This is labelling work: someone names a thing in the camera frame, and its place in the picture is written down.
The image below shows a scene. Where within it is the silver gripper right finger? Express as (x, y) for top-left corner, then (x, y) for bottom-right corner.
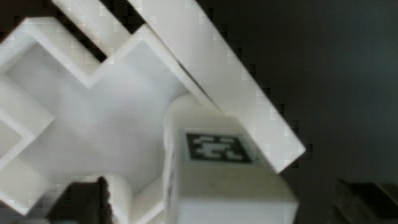
(331, 180), (398, 224)

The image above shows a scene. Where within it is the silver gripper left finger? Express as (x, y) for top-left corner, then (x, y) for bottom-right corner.
(16, 176), (117, 224)

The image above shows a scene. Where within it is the white chair leg block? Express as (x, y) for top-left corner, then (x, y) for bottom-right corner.
(164, 95), (299, 224)

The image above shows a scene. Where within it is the white chair seat piece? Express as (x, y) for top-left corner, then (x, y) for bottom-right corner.
(0, 17), (194, 224)

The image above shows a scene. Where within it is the white U-shaped boundary frame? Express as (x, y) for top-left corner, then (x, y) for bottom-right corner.
(52, 0), (306, 171)

